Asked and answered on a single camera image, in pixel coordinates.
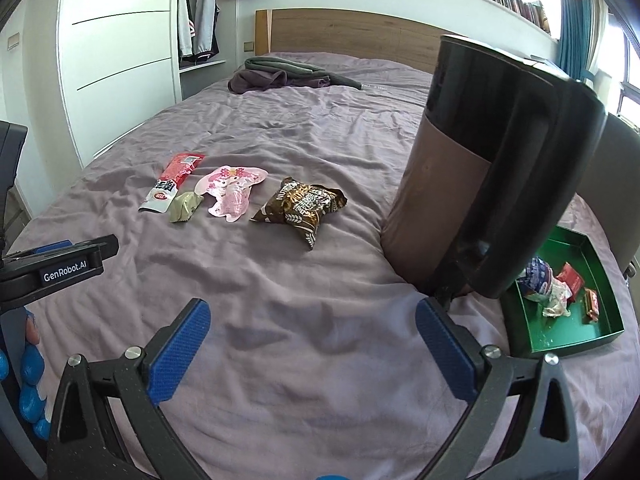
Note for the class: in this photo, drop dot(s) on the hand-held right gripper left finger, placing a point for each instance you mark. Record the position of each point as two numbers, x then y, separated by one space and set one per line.
180 350

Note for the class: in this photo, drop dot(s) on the small orange wafer packet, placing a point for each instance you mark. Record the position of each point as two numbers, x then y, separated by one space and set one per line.
591 305

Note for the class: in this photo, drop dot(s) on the window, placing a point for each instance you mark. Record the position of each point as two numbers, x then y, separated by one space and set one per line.
625 75

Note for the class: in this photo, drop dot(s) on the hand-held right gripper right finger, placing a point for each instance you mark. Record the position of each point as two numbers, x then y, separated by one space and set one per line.
445 350

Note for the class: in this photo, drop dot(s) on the person's left hand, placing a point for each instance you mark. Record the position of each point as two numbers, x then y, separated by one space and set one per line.
35 380

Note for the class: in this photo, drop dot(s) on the grey chair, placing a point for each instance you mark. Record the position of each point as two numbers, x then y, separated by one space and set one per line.
617 170

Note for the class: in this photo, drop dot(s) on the pink cartoon snack packet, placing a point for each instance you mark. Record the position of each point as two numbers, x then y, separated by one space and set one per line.
230 192

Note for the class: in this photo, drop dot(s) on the small olive snack packet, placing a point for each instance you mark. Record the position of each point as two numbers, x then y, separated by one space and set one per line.
184 207

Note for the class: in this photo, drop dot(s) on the blue white snack packet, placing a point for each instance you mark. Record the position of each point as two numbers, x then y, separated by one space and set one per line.
535 277

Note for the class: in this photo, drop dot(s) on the green garment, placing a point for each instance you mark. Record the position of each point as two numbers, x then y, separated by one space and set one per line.
290 67

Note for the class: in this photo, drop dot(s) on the green cardboard box tray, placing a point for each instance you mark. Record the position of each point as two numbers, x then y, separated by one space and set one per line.
550 335

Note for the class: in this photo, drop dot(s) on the hanging grey jacket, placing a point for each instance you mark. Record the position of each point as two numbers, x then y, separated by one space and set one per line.
206 15

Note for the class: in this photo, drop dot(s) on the brown oat snack packet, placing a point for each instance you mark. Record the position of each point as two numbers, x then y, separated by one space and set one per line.
300 205

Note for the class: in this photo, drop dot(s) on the small white packet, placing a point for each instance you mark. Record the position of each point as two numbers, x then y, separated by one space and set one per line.
557 300

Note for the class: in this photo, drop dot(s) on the red square snack packet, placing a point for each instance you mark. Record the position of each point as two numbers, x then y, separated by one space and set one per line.
570 277

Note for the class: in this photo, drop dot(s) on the bed with purple sheet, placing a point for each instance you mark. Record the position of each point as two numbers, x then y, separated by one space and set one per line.
300 280

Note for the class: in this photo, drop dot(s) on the wooden headboard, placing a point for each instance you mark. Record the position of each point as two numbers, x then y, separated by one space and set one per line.
340 35

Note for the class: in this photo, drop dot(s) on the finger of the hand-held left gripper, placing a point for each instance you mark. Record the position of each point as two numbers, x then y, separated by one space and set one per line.
52 247
75 255

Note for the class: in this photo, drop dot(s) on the long teal curtain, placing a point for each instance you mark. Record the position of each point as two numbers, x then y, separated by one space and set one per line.
575 35

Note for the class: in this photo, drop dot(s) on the long red white snack packet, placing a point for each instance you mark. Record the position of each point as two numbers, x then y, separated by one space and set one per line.
170 180

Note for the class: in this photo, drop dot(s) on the white wardrobe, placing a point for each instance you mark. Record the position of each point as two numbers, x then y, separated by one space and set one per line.
120 50

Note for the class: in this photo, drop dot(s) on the black brown cylindrical appliance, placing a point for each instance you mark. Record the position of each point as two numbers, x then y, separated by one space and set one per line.
450 185

